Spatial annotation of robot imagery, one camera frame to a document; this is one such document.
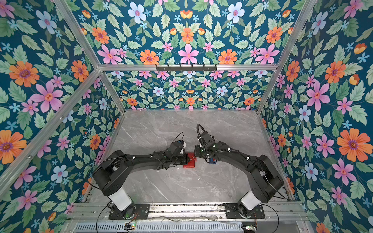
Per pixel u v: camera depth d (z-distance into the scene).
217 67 0.91
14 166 0.50
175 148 0.72
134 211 0.68
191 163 0.90
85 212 0.76
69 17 0.71
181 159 0.82
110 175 0.46
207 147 0.68
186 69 0.93
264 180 0.44
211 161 0.91
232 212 0.73
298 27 0.75
